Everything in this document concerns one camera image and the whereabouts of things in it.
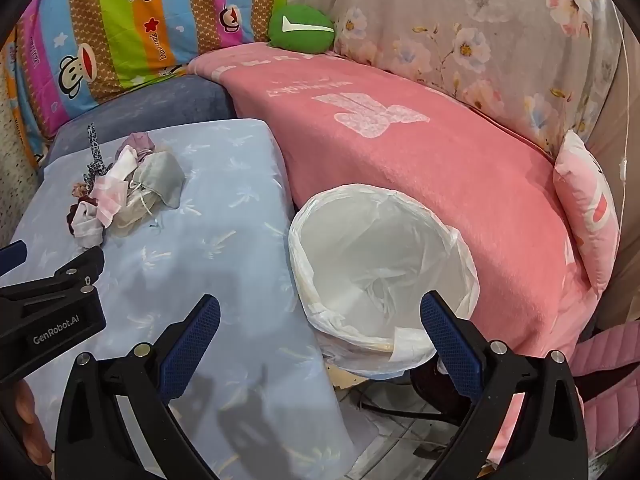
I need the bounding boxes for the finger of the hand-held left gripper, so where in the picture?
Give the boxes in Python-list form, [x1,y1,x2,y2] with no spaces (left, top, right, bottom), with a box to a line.
[0,247,107,311]
[0,240,29,275]

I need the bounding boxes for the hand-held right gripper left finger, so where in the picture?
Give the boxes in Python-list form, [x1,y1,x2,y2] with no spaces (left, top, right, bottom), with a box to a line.
[54,294,222,480]

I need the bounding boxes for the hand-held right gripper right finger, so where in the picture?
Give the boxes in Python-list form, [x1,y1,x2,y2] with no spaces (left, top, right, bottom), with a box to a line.
[419,290,590,480]

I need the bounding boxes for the mauve cloth bag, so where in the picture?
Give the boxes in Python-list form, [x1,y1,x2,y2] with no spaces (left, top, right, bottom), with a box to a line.
[118,132,158,162]

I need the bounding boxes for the bin with white plastic bag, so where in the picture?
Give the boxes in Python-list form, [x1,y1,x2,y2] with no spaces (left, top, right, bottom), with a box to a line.
[288,184,481,378]

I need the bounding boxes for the person's left hand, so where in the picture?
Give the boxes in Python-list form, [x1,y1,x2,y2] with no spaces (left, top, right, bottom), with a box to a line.
[14,379,53,468]

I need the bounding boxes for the black chair base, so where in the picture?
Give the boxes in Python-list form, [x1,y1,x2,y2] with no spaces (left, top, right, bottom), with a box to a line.
[410,355,481,422]

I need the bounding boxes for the dark red scrunchie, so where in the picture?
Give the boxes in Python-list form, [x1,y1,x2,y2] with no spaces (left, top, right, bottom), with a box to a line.
[66,194,101,236]

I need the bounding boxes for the pink white cloth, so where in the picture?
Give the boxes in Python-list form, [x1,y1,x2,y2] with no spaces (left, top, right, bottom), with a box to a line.
[92,147,139,227]

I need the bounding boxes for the light blue sheet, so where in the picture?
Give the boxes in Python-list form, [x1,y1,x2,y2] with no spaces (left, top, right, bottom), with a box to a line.
[0,119,358,480]

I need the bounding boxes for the wooden board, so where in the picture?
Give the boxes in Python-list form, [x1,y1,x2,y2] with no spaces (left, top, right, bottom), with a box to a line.
[327,364,367,392]

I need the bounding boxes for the grey fabric pouch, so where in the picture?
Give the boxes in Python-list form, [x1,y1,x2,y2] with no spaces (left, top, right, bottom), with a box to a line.
[131,151,187,209]

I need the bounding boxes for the pink quilted jacket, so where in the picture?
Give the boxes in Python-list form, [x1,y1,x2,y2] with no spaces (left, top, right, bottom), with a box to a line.
[570,325,633,466]

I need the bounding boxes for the blue-grey cushion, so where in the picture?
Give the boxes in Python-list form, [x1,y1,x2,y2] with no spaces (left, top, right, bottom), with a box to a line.
[37,74,236,171]

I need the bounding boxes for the pink blanket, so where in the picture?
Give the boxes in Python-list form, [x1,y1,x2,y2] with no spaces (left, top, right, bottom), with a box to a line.
[187,42,608,466]

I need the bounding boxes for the pink printed pillow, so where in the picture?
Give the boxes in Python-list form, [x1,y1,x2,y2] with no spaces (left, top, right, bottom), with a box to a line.
[552,130,621,293]

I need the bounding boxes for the striped monkey print pillow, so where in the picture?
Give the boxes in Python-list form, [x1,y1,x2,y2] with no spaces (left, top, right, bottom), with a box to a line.
[0,0,292,168]

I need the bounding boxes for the beige curtain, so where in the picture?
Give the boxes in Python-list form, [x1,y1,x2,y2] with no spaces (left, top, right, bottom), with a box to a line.
[587,25,640,333]

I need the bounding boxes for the green cushion with white tick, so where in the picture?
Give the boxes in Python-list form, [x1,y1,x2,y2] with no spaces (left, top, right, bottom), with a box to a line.
[268,4,336,56]

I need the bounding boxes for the grey floral blanket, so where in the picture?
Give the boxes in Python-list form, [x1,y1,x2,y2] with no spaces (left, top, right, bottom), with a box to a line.
[287,0,626,158]

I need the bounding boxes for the black floor cable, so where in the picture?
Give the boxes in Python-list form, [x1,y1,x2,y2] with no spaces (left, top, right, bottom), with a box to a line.
[359,399,467,425]

